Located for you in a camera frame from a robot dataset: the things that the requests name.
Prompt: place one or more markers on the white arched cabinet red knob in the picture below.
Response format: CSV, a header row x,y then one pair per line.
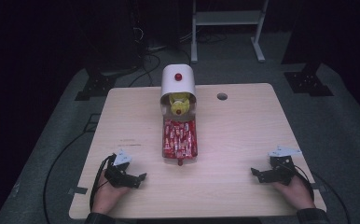
x,y
178,85

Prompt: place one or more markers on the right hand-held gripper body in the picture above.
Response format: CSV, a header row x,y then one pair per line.
x,y
282,169

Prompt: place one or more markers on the person's right hand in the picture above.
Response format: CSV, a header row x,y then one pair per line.
x,y
294,193

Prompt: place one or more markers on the black stand base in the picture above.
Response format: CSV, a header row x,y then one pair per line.
x,y
307,82
95,87

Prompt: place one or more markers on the black equipment case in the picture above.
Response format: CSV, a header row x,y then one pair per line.
x,y
116,37

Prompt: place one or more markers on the white metal stand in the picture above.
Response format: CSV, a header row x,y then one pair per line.
x,y
228,18

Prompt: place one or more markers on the red snack packet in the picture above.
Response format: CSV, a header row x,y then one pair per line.
x,y
164,140

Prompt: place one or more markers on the pile of red snack packets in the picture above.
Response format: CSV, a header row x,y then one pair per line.
x,y
180,140

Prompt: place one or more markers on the person's left hand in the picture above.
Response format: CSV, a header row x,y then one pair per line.
x,y
106,196

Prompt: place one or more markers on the grey tape strip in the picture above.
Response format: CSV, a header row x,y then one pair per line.
x,y
78,190
320,187

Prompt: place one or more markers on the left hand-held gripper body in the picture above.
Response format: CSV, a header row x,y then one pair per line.
x,y
117,175

